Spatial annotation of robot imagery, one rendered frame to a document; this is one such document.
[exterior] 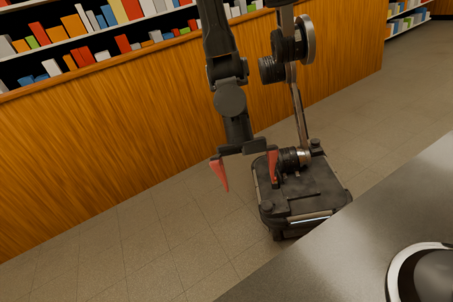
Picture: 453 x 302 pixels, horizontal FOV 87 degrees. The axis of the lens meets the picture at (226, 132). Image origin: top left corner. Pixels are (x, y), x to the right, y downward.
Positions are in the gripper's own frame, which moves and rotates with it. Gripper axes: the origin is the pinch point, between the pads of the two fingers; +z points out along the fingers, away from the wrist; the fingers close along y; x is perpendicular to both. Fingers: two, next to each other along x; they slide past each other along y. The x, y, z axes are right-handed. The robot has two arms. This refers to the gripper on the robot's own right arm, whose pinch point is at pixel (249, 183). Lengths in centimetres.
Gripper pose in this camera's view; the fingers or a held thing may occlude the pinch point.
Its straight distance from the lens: 51.8
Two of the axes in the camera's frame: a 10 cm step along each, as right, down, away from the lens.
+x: 0.7, -0.5, 10.0
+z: 2.1, 9.8, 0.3
